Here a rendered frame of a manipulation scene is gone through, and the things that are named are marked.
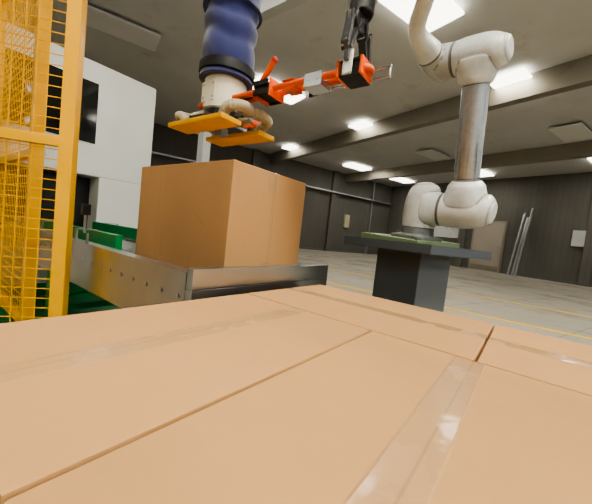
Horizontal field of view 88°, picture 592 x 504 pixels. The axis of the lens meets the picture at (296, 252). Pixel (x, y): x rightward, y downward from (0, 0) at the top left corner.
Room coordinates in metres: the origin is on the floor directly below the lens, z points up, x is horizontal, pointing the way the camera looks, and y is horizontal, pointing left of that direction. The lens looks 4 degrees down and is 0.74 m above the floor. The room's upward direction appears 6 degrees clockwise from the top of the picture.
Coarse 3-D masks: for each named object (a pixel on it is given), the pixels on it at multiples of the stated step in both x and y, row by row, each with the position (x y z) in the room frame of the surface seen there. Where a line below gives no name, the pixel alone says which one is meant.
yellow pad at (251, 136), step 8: (248, 128) 1.35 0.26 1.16; (216, 136) 1.41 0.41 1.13; (232, 136) 1.35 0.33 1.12; (240, 136) 1.32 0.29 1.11; (248, 136) 1.31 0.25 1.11; (256, 136) 1.29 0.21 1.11; (264, 136) 1.29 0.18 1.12; (272, 136) 1.33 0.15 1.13; (216, 144) 1.50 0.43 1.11; (224, 144) 1.48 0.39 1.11; (232, 144) 1.46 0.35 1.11; (240, 144) 1.45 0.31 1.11
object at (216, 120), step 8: (216, 112) 1.19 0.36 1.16; (184, 120) 1.24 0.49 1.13; (192, 120) 1.20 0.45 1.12; (200, 120) 1.18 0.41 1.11; (208, 120) 1.16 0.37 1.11; (216, 120) 1.15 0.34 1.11; (224, 120) 1.14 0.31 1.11; (232, 120) 1.15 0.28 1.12; (176, 128) 1.31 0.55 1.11; (184, 128) 1.30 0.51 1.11; (192, 128) 1.28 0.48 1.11; (200, 128) 1.27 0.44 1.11; (208, 128) 1.26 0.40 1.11; (216, 128) 1.25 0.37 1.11; (224, 128) 1.24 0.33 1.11
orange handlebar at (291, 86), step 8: (368, 64) 0.92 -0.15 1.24; (328, 72) 0.99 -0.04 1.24; (368, 72) 0.94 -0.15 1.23; (288, 80) 1.09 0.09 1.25; (296, 80) 1.06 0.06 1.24; (328, 80) 1.04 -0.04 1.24; (336, 80) 1.02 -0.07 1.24; (272, 88) 1.13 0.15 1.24; (280, 88) 1.11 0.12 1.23; (288, 88) 1.09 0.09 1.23; (296, 88) 1.09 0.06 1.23; (232, 96) 1.25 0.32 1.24; (240, 96) 1.22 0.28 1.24; (248, 96) 1.21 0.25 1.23; (200, 104) 1.37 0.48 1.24
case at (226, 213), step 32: (224, 160) 1.03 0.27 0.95; (160, 192) 1.25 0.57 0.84; (192, 192) 1.12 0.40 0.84; (224, 192) 1.02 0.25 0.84; (256, 192) 1.09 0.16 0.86; (288, 192) 1.23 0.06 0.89; (160, 224) 1.24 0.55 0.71; (192, 224) 1.11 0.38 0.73; (224, 224) 1.01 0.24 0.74; (256, 224) 1.10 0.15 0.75; (288, 224) 1.24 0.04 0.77; (160, 256) 1.23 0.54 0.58; (192, 256) 1.10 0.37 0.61; (224, 256) 1.00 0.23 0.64; (256, 256) 1.11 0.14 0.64; (288, 256) 1.26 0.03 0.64
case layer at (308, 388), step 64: (64, 320) 0.52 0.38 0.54; (128, 320) 0.56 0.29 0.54; (192, 320) 0.60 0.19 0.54; (256, 320) 0.64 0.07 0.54; (320, 320) 0.70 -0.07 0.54; (384, 320) 0.76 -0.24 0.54; (448, 320) 0.84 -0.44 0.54; (0, 384) 0.32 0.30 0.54; (64, 384) 0.33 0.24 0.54; (128, 384) 0.34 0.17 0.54; (192, 384) 0.36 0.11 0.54; (256, 384) 0.38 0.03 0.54; (320, 384) 0.39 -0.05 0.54; (384, 384) 0.41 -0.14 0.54; (448, 384) 0.44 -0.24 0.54; (512, 384) 0.46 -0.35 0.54; (576, 384) 0.49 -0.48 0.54; (0, 448) 0.23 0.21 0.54; (64, 448) 0.24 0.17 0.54; (128, 448) 0.25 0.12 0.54; (192, 448) 0.25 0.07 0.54; (256, 448) 0.26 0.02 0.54; (320, 448) 0.27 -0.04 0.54; (384, 448) 0.28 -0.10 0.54; (448, 448) 0.29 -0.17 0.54; (512, 448) 0.30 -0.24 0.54; (576, 448) 0.32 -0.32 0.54
